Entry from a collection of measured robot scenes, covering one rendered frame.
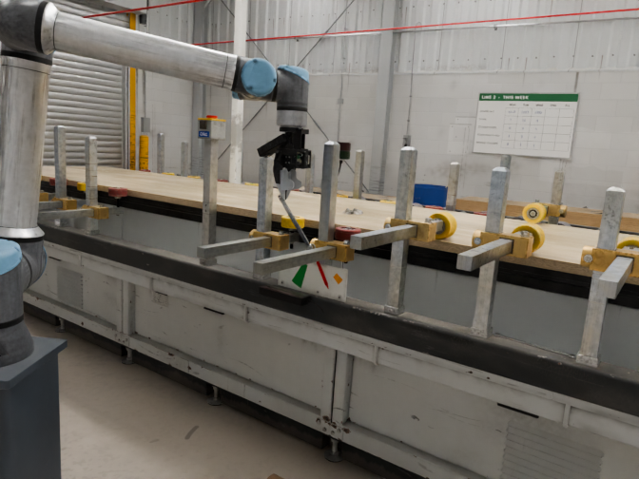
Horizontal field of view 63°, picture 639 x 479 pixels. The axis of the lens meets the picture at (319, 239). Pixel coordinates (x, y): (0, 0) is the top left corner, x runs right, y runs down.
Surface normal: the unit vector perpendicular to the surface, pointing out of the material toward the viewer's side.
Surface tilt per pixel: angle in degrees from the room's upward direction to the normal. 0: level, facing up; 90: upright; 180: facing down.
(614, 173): 90
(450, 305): 90
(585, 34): 90
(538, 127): 90
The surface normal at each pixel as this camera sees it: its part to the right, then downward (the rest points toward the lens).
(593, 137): -0.54, 0.11
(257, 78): 0.32, 0.20
